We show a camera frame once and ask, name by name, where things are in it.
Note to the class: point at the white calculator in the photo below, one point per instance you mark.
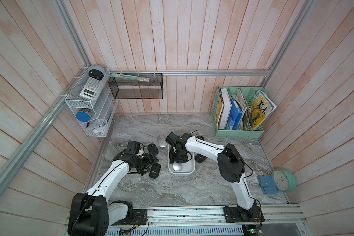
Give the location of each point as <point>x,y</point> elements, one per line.
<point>92,89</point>

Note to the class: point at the blue folder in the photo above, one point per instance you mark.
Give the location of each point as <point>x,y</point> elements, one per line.
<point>235,115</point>

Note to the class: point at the white storage box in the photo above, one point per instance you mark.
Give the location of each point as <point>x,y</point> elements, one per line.
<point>187,168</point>

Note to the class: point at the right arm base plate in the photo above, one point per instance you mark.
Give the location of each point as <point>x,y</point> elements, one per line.
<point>239,215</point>

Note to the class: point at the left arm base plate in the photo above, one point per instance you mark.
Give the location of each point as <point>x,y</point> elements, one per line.
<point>135,217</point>

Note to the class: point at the blue wallet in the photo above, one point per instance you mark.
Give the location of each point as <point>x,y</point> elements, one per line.
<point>267,185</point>

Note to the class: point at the yellow magazine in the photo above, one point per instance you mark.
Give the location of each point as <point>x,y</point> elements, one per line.
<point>262,107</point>

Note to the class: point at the green file organizer box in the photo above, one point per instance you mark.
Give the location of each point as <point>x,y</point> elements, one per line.
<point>248,133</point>

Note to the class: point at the ruler on basket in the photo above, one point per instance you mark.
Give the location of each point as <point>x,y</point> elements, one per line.
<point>129,77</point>

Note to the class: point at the white book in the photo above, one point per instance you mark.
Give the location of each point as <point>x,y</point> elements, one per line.
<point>226,108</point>

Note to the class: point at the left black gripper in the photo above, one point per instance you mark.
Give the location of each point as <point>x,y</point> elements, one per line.
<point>150,160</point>

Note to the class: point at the black mesh basket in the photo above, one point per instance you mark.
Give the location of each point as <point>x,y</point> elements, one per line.
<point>130,89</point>

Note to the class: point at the white wire shelf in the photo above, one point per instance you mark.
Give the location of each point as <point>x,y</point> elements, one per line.
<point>103,108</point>

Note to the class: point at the white round speaker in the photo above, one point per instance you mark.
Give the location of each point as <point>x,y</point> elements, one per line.
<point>96,72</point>

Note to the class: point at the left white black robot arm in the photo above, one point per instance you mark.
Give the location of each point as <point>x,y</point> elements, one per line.
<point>91,212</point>

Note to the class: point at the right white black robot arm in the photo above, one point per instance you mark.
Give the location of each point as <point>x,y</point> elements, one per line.
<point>231,164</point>

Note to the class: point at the green round clock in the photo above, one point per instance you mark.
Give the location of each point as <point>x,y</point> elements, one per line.
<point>284,180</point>

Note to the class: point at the silver mouse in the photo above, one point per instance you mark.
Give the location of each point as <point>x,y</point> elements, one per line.
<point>161,141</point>
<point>177,166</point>

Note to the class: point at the blue lid container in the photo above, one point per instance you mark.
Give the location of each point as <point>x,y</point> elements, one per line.
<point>83,115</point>

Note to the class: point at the papers in organizer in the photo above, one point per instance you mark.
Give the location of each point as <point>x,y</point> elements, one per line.
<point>242,104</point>

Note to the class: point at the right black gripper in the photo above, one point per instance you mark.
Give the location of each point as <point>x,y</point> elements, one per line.
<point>172,159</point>

